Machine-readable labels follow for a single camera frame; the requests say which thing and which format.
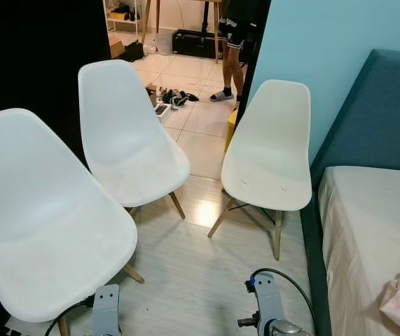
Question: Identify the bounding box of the yellow box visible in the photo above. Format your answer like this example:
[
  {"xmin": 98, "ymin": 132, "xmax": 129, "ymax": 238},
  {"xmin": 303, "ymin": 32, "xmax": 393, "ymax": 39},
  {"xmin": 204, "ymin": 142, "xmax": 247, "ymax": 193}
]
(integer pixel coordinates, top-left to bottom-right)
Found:
[{"xmin": 223, "ymin": 108, "xmax": 239, "ymax": 153}]

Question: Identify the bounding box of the cream plastic shell chair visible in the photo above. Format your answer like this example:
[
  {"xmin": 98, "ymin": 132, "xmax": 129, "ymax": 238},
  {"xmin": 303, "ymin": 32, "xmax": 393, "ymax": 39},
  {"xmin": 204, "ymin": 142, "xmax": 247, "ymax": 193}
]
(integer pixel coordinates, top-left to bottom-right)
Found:
[{"xmin": 208, "ymin": 79, "xmax": 313, "ymax": 261}]

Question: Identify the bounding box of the small open cardboard box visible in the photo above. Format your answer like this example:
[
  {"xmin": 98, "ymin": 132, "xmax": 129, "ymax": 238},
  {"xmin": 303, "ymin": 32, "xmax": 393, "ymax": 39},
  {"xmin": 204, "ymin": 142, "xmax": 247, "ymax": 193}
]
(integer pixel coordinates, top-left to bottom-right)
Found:
[{"xmin": 145, "ymin": 82, "xmax": 159, "ymax": 107}]

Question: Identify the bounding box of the black equipment case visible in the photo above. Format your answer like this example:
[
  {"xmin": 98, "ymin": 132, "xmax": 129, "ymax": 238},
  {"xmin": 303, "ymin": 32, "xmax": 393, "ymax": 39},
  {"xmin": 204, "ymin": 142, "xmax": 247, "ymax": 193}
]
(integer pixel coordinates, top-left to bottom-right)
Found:
[{"xmin": 171, "ymin": 29, "xmax": 223, "ymax": 59}]

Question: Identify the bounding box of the wooden table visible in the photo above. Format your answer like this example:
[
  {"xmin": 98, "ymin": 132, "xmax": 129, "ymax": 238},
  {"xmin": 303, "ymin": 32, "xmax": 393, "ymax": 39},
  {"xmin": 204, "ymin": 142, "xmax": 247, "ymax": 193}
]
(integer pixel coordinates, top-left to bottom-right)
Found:
[{"xmin": 142, "ymin": 0, "xmax": 223, "ymax": 65}]

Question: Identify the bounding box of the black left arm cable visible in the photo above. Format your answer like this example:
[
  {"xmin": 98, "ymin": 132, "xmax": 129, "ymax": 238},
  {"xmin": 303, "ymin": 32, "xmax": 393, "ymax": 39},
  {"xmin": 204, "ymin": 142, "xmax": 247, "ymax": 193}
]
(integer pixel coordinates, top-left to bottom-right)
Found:
[{"xmin": 44, "ymin": 297, "xmax": 96, "ymax": 336}]

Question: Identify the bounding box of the black wardrobe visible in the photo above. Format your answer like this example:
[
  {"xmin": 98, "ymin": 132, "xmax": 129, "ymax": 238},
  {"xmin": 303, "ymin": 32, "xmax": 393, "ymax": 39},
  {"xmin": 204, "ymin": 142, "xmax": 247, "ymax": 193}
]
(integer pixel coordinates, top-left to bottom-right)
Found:
[{"xmin": 0, "ymin": 0, "xmax": 112, "ymax": 163}]

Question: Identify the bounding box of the person in black shorts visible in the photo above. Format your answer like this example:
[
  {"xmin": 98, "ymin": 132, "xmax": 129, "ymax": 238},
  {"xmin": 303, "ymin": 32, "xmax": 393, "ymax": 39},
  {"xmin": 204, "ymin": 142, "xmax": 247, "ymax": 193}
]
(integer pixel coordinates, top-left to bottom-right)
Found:
[{"xmin": 209, "ymin": 0, "xmax": 261, "ymax": 104}]

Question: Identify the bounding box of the beige sheeted mattress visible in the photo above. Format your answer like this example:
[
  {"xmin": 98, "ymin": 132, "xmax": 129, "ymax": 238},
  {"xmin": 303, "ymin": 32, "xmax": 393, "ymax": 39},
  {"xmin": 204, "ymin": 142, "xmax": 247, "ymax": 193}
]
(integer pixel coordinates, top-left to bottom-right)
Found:
[{"xmin": 318, "ymin": 166, "xmax": 400, "ymax": 336}]

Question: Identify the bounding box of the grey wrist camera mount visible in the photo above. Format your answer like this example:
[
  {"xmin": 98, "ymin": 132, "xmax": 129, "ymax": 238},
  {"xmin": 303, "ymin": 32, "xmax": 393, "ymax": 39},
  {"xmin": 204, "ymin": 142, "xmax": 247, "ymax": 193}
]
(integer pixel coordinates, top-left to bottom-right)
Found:
[
  {"xmin": 91, "ymin": 284, "xmax": 122, "ymax": 336},
  {"xmin": 247, "ymin": 272, "xmax": 285, "ymax": 336}
]

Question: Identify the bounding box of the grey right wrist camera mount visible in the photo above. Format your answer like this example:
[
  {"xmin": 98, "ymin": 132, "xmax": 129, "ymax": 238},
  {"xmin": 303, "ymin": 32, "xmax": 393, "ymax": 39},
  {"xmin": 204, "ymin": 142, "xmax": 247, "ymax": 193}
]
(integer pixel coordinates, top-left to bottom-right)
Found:
[{"xmin": 247, "ymin": 272, "xmax": 285, "ymax": 336}]

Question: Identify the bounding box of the teal upholstered bed frame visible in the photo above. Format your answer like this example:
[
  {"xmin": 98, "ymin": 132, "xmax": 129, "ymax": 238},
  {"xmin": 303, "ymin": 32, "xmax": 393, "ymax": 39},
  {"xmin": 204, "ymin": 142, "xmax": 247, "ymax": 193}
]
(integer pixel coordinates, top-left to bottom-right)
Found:
[{"xmin": 300, "ymin": 49, "xmax": 400, "ymax": 336}]

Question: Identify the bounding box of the black bag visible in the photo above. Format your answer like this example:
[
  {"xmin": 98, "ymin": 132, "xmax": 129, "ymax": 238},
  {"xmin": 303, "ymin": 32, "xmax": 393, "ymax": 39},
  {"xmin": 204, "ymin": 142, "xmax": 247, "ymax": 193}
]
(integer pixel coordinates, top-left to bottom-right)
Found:
[{"xmin": 119, "ymin": 41, "xmax": 145, "ymax": 63}]

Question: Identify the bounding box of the pile of black cables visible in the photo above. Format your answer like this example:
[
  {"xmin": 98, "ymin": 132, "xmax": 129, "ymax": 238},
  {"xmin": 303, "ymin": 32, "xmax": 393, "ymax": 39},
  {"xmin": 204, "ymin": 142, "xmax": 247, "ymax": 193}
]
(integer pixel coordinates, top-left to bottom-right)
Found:
[{"xmin": 158, "ymin": 88, "xmax": 200, "ymax": 111}]

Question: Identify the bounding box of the large white plastic chair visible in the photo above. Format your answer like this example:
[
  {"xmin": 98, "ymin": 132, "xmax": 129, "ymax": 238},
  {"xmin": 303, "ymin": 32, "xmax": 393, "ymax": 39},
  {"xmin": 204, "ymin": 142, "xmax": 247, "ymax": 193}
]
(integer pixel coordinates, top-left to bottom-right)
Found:
[{"xmin": 0, "ymin": 108, "xmax": 145, "ymax": 336}]

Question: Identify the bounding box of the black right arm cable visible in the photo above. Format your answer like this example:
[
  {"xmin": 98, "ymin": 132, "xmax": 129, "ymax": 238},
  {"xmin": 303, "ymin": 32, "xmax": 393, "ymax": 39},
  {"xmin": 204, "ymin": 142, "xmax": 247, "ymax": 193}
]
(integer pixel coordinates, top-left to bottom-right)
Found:
[{"xmin": 250, "ymin": 268, "xmax": 318, "ymax": 336}]

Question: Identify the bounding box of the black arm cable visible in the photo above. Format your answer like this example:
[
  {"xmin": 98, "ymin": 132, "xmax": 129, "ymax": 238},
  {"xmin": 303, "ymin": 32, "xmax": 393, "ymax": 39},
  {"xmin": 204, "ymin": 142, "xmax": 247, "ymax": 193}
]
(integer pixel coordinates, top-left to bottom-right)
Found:
[
  {"xmin": 44, "ymin": 297, "xmax": 96, "ymax": 336},
  {"xmin": 250, "ymin": 268, "xmax": 318, "ymax": 336}
]

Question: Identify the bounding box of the white plastic shell chair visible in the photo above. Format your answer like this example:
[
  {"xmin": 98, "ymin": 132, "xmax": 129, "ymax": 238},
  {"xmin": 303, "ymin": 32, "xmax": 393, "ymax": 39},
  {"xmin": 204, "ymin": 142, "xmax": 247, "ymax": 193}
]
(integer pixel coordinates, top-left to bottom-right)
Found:
[{"xmin": 78, "ymin": 59, "xmax": 191, "ymax": 220}]

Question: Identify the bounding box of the white wire shelf rack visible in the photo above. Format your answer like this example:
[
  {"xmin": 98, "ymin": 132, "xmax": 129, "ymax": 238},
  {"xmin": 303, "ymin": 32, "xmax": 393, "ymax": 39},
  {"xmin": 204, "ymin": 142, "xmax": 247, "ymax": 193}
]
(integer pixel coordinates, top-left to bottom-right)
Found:
[{"xmin": 104, "ymin": 0, "xmax": 144, "ymax": 40}]

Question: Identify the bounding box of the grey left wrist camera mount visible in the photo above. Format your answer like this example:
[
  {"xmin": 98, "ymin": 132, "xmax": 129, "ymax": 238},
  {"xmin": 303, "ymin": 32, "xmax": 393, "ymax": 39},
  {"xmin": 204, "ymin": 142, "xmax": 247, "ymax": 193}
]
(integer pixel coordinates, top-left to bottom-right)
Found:
[{"xmin": 91, "ymin": 284, "xmax": 122, "ymax": 336}]

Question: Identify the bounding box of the brown cardboard box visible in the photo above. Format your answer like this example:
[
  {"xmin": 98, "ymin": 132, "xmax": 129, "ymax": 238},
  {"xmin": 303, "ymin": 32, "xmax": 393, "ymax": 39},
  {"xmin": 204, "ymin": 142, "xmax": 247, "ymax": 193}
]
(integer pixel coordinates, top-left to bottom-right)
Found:
[{"xmin": 108, "ymin": 38, "xmax": 126, "ymax": 60}]

